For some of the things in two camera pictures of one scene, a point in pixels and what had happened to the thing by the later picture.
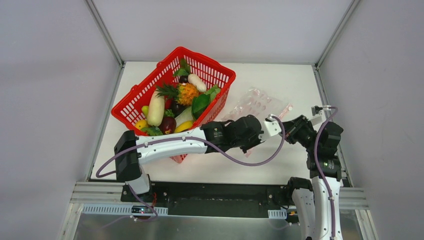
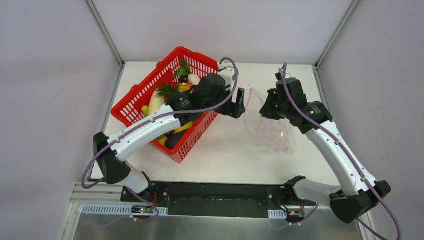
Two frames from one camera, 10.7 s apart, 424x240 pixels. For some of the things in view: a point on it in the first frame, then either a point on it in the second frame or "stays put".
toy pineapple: x=183 y=93 stays put
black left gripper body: x=253 y=139 -> x=234 y=106
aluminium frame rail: x=107 y=192 stays put
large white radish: x=156 y=111 stays put
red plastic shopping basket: x=128 y=110 stays put
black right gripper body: x=291 y=129 -> x=272 y=107
